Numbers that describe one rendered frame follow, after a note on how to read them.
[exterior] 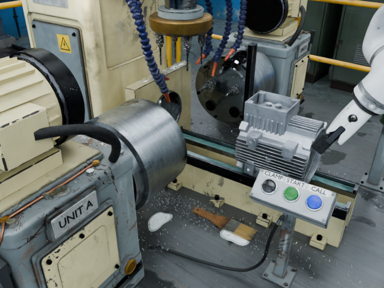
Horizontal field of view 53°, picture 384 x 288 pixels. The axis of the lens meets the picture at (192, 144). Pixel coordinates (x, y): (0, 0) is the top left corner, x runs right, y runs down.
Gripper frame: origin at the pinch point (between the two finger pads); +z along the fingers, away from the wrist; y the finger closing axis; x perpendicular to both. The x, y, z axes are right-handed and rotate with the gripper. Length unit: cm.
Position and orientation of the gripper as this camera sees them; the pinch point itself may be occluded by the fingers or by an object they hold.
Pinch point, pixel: (322, 144)
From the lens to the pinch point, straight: 100.6
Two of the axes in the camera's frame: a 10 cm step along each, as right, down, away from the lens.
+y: 5.4, -4.2, 7.3
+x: -7.2, -6.7, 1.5
